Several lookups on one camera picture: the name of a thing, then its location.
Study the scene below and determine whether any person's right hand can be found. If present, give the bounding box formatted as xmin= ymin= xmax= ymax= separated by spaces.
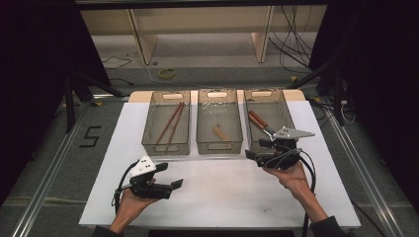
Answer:
xmin=263 ymin=161 xmax=313 ymax=200

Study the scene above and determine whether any bundle of black cables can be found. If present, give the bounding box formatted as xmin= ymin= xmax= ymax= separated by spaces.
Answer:
xmin=268 ymin=4 xmax=314 ymax=73

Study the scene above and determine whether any black curtain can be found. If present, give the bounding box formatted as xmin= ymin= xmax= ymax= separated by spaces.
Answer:
xmin=0 ymin=0 xmax=112 ymax=205
xmin=308 ymin=0 xmax=419 ymax=205

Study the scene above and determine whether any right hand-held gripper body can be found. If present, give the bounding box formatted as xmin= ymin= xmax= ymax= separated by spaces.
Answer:
xmin=255 ymin=126 xmax=316 ymax=172

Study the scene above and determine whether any white table cover sheet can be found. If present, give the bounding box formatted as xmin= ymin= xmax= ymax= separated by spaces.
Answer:
xmin=78 ymin=100 xmax=362 ymax=230

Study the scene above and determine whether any wooden-handled steel knife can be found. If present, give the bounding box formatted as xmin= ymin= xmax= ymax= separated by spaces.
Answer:
xmin=248 ymin=110 xmax=277 ymax=136

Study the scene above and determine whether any right hand-held gripper black cable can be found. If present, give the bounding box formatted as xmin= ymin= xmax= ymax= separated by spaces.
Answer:
xmin=264 ymin=147 xmax=318 ymax=237

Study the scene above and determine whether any hand-held gripper black cable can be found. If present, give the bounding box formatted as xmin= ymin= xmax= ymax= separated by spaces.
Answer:
xmin=264 ymin=147 xmax=318 ymax=237
xmin=113 ymin=161 xmax=140 ymax=215

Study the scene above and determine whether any beige wooden desk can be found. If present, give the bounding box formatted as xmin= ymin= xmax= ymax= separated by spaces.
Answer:
xmin=80 ymin=4 xmax=328 ymax=65

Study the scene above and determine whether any black tripod stand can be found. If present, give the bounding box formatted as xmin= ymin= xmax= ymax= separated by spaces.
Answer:
xmin=63 ymin=70 xmax=131 ymax=134

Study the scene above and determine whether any white floor cable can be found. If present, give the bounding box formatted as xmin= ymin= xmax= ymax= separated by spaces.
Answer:
xmin=140 ymin=58 xmax=199 ymax=89

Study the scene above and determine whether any aluminium floor rail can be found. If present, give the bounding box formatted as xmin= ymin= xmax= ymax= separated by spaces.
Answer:
xmin=11 ymin=102 xmax=93 ymax=237
xmin=324 ymin=98 xmax=407 ymax=237

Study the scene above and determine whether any smoky clear plastic bin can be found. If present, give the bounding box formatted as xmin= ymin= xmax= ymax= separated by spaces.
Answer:
xmin=196 ymin=88 xmax=244 ymax=155
xmin=243 ymin=88 xmax=299 ymax=154
xmin=141 ymin=90 xmax=192 ymax=157

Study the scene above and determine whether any person's left hand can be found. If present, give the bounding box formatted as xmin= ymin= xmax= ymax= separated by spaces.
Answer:
xmin=112 ymin=189 xmax=160 ymax=229

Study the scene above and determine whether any small light wooden spoon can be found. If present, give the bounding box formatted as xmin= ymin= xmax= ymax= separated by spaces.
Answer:
xmin=211 ymin=123 xmax=231 ymax=143

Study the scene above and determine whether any yellow tape roll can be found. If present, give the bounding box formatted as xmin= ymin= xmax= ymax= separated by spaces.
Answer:
xmin=157 ymin=67 xmax=177 ymax=80

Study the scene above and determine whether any reddish brown wooden chopstick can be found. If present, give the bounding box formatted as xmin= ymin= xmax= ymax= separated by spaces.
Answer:
xmin=155 ymin=102 xmax=183 ymax=146
xmin=167 ymin=103 xmax=186 ymax=146

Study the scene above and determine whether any left hand-held gripper black cable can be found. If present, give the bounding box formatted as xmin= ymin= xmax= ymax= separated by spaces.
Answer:
xmin=113 ymin=161 xmax=140 ymax=215

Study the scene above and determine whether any black metal stand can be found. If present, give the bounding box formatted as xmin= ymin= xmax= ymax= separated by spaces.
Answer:
xmin=286 ymin=58 xmax=347 ymax=126

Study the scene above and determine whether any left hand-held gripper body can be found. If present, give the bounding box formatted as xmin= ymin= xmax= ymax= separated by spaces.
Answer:
xmin=127 ymin=155 xmax=175 ymax=200

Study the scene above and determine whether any thin black floor cable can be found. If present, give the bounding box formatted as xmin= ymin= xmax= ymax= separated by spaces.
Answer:
xmin=102 ymin=55 xmax=132 ymax=71

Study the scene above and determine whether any black frame bar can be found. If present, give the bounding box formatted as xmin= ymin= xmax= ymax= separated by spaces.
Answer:
xmin=74 ymin=0 xmax=330 ymax=10

